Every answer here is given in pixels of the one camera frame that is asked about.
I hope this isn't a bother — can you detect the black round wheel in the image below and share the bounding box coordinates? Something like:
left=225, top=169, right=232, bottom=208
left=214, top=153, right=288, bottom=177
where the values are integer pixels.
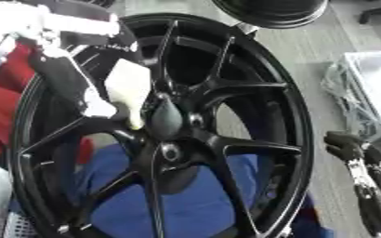
left=208, top=0, right=333, bottom=30

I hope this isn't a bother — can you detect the clear plastic bag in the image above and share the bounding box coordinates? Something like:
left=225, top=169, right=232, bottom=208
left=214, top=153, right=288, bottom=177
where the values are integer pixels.
left=319, top=50, right=381, bottom=139

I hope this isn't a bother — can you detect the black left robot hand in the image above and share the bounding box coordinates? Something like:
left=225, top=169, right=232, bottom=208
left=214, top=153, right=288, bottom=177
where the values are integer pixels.
left=28, top=21, right=145, bottom=120

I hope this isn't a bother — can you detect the black spoked wheel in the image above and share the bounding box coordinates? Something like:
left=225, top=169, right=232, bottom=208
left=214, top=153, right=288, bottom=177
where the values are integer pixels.
left=5, top=12, right=316, bottom=238

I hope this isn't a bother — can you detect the white perforated basket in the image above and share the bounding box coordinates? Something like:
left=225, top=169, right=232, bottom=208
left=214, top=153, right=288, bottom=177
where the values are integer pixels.
left=2, top=210, right=40, bottom=238

